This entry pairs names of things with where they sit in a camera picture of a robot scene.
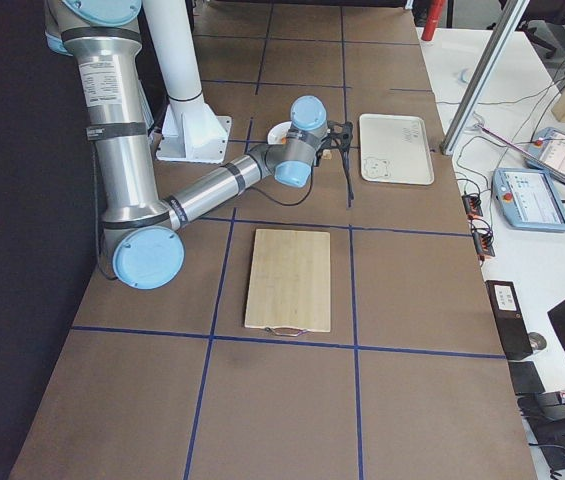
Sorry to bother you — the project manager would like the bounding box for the cream bear tray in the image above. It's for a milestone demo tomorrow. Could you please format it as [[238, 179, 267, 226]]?
[[359, 113, 434, 186]]

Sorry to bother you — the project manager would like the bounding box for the orange connector block near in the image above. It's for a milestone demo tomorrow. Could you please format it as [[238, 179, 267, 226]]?
[[471, 226, 495, 260]]

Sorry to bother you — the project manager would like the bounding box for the teach pendant far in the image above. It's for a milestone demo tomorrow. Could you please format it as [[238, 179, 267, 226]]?
[[526, 127, 565, 175]]

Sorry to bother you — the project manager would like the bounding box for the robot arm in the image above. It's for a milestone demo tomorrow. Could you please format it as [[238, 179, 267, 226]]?
[[44, 1, 328, 289]]

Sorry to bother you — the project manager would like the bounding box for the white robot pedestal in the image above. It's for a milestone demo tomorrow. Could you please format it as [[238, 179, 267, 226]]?
[[142, 0, 232, 164]]

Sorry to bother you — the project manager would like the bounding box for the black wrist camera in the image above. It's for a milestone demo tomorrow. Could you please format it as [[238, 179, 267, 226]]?
[[324, 120, 353, 154]]

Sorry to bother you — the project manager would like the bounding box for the aluminium frame post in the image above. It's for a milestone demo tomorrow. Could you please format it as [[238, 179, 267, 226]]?
[[441, 0, 530, 156]]

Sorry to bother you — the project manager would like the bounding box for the teach pendant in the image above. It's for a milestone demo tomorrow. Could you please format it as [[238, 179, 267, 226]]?
[[492, 168, 565, 232], [526, 127, 565, 175]]

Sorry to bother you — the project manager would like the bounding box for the orange connector block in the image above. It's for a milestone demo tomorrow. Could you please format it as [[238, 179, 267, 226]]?
[[461, 193, 483, 219], [471, 226, 495, 260]]

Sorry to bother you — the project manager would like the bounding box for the wooden cutting board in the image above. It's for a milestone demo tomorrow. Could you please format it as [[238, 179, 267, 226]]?
[[244, 229, 331, 336]]

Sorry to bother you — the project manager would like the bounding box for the black box with labels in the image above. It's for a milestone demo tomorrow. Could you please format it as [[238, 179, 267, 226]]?
[[485, 280, 532, 360]]

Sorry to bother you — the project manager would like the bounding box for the teach pendant near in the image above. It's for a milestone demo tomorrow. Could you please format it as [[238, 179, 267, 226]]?
[[492, 168, 565, 232]]

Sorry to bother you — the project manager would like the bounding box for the orange connector block far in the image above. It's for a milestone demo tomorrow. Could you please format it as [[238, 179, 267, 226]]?
[[461, 193, 483, 219]]

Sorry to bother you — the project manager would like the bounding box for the red cylinder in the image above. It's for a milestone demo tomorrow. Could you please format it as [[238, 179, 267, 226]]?
[[421, 0, 446, 42]]

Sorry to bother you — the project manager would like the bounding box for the white round plate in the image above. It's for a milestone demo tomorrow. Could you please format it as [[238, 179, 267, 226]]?
[[267, 121, 292, 145]]

